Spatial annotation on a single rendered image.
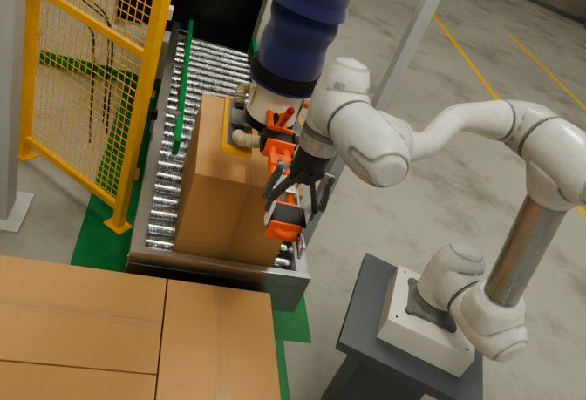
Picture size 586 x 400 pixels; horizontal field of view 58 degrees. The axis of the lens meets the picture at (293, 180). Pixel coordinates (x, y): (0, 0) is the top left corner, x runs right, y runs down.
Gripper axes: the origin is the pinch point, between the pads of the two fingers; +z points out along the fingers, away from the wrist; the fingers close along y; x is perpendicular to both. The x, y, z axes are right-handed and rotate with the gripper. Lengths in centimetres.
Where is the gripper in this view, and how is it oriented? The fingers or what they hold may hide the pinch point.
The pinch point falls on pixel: (286, 217)
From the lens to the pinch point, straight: 127.7
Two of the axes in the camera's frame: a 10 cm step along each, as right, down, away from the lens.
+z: -3.2, 7.8, 5.4
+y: -9.4, -2.3, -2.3
